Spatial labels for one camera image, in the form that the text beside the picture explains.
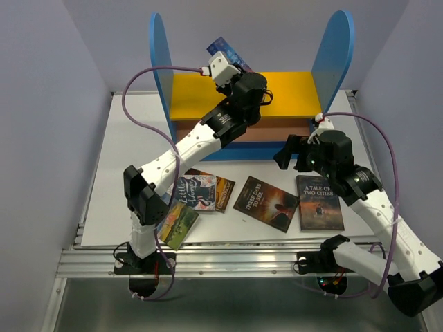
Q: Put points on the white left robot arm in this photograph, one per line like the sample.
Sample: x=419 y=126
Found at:
x=145 y=186

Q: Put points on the Tale Of Two Cities book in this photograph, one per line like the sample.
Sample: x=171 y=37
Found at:
x=319 y=208

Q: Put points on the Jane Eyre blue book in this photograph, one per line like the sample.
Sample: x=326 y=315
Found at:
x=220 y=44

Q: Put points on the Little Women floral book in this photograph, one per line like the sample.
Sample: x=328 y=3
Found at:
x=197 y=192

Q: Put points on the aluminium mounting rail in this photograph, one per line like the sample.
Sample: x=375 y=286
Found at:
x=199 y=261

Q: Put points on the Edward Tulane brown book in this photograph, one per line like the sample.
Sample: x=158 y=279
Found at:
x=224 y=189

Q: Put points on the Three Days To See book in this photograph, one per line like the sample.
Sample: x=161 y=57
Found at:
x=267 y=203

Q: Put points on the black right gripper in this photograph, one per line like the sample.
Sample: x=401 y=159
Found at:
x=293 y=144

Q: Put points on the blue yellow wooden bookshelf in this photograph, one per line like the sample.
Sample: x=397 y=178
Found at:
x=297 y=95

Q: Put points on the Animal Farm book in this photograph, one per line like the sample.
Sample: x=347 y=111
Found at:
x=177 y=224

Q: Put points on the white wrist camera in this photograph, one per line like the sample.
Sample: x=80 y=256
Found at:
x=220 y=69
x=321 y=124

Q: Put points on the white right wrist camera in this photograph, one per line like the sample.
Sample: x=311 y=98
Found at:
x=321 y=124

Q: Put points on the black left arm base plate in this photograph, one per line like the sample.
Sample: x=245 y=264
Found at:
x=145 y=264

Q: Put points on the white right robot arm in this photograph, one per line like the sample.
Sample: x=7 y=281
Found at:
x=414 y=276

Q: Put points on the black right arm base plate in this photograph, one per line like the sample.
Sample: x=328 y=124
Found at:
x=313 y=262

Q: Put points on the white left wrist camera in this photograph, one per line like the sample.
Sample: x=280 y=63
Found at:
x=220 y=69

